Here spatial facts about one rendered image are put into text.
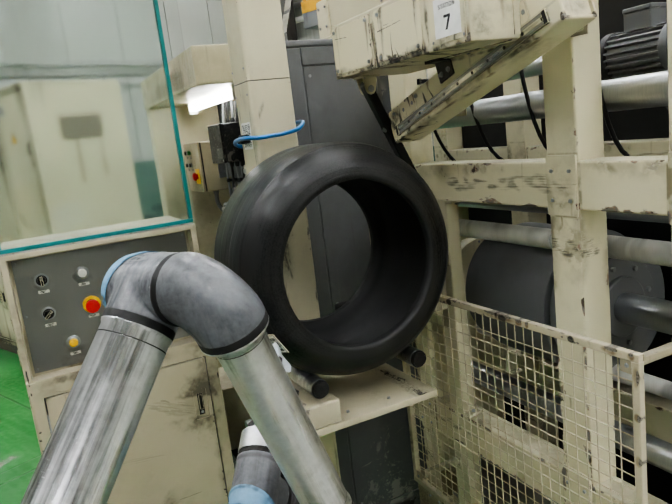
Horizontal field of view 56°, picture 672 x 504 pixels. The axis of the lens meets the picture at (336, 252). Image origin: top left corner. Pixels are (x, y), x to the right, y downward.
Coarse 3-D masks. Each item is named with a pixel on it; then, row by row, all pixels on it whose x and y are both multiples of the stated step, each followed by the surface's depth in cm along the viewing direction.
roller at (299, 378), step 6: (294, 372) 158; (300, 372) 156; (306, 372) 154; (294, 378) 157; (300, 378) 154; (306, 378) 152; (312, 378) 150; (318, 378) 150; (300, 384) 154; (306, 384) 151; (312, 384) 148; (318, 384) 148; (324, 384) 149; (306, 390) 152; (312, 390) 148; (318, 390) 148; (324, 390) 149; (318, 396) 148; (324, 396) 149
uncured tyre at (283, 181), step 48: (336, 144) 147; (240, 192) 151; (288, 192) 139; (384, 192) 178; (432, 192) 160; (240, 240) 140; (384, 240) 183; (432, 240) 157; (384, 288) 183; (432, 288) 159; (288, 336) 143; (336, 336) 177; (384, 336) 155
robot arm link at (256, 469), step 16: (240, 448) 123; (256, 448) 121; (240, 464) 120; (256, 464) 119; (272, 464) 120; (240, 480) 118; (256, 480) 117; (272, 480) 119; (240, 496) 115; (256, 496) 115; (272, 496) 117; (288, 496) 122
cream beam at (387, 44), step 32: (416, 0) 139; (480, 0) 126; (512, 0) 130; (352, 32) 166; (384, 32) 153; (416, 32) 141; (480, 32) 127; (512, 32) 131; (352, 64) 170; (384, 64) 156; (416, 64) 163
